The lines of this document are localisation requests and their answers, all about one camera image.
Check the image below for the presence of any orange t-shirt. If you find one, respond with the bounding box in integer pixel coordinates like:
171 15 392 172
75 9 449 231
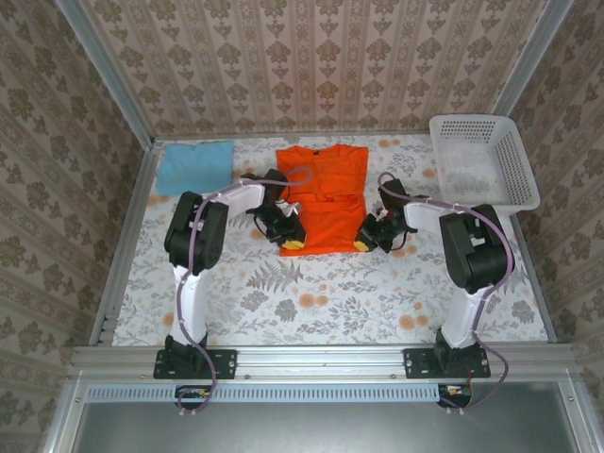
276 144 371 258

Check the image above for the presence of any floral table cover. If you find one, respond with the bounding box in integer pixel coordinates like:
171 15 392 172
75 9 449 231
112 133 551 349

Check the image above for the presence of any folded light blue t-shirt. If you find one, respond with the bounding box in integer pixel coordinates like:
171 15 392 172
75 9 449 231
156 139 236 196

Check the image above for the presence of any white perforated plastic basket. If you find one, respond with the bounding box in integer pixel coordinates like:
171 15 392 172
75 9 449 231
428 113 541 212

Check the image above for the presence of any grey metal sheet panel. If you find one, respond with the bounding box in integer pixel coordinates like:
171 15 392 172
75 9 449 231
44 399 584 453

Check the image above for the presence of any thin black left gripper cable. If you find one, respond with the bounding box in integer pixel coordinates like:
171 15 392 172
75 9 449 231
251 210 274 238

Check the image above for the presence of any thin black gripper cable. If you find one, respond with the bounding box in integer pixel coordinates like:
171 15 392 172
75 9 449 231
390 225 420 252
251 210 274 238

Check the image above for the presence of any thin black right gripper cable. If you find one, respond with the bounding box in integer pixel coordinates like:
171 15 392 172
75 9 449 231
390 225 420 252

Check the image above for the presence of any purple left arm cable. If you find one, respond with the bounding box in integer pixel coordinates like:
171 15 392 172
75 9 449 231
175 165 314 419

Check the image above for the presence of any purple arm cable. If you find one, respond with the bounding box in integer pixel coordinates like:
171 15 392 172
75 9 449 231
175 165 314 419
378 172 516 415

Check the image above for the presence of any aluminium mounting rail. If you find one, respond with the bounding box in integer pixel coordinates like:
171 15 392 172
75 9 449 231
70 344 579 381

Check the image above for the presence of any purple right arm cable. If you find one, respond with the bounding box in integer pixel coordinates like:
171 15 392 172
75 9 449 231
378 172 516 415

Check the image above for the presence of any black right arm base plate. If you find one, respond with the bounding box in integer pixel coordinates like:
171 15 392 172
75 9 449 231
403 347 492 380

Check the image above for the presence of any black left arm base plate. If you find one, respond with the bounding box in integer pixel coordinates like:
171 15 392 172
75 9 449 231
153 347 238 380

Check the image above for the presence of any grey slotted cable duct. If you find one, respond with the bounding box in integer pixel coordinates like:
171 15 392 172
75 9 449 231
87 381 441 404

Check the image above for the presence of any black electronics board with wires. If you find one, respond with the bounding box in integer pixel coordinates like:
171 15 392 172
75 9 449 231
437 381 474 409
175 384 214 410

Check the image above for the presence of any aluminium frame post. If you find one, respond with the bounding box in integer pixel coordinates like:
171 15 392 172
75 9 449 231
493 0 576 117
54 0 158 148

